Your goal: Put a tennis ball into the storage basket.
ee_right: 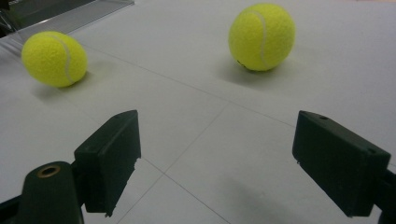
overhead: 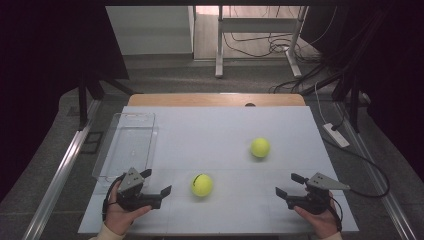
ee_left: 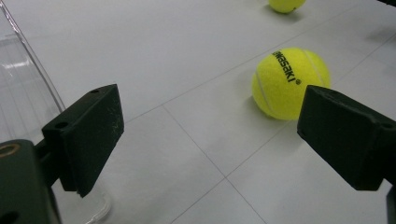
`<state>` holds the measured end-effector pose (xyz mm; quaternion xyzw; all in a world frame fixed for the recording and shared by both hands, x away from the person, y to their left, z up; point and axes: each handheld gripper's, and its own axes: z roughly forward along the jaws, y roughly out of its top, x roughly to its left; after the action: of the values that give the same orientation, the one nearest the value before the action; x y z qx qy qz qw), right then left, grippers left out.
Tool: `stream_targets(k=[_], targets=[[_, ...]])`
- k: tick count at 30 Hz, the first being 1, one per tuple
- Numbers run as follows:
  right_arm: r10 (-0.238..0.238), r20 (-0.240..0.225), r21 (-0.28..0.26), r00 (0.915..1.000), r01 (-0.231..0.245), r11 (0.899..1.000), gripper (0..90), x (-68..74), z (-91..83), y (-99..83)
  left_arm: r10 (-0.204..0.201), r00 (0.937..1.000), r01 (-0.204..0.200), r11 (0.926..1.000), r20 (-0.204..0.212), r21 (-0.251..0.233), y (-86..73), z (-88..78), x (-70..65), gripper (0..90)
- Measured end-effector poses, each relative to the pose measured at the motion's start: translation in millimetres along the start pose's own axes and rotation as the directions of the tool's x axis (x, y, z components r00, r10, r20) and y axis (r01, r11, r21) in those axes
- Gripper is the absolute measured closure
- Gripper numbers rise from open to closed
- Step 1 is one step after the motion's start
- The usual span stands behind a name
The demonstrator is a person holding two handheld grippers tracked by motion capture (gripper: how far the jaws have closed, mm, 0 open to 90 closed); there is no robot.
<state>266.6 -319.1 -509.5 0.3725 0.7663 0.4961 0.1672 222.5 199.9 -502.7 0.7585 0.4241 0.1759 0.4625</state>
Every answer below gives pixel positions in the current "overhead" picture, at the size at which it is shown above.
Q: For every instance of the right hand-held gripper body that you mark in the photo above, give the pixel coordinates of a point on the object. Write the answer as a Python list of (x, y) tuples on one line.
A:
[(316, 201)]

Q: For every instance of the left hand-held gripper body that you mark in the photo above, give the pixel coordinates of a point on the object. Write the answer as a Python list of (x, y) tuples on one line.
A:
[(131, 181)]

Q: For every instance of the clear plastic tray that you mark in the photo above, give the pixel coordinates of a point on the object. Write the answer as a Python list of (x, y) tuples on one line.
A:
[(130, 146)]

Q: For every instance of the black-marked yellow tennis ball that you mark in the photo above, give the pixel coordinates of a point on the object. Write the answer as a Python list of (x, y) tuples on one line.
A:
[(201, 186)]

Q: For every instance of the plain yellow tennis ball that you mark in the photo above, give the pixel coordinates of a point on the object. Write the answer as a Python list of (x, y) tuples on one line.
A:
[(260, 147)]

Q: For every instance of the person's right hand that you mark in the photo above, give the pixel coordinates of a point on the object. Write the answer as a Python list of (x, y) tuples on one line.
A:
[(323, 223)]

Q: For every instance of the person's left hand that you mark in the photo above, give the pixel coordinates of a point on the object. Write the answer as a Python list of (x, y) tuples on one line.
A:
[(116, 218)]

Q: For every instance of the dark floor socket plate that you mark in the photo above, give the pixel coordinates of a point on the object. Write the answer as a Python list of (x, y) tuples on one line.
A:
[(91, 143)]

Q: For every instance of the white power strip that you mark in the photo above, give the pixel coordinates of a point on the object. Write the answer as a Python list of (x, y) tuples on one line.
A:
[(336, 136)]

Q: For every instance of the black metal stand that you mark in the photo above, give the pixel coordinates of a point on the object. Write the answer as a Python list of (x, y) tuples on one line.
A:
[(82, 106), (355, 106)]

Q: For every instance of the dark curtain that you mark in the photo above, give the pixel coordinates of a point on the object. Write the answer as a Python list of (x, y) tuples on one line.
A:
[(40, 66), (400, 83)]

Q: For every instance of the white cabinet panel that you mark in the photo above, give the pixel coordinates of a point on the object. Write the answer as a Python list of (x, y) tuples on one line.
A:
[(150, 30)]

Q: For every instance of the aluminium floor rail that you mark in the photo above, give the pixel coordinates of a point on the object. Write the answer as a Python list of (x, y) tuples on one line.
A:
[(56, 186), (393, 206)]

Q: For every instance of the white desk frame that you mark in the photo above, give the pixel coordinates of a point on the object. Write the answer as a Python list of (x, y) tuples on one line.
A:
[(219, 50)]

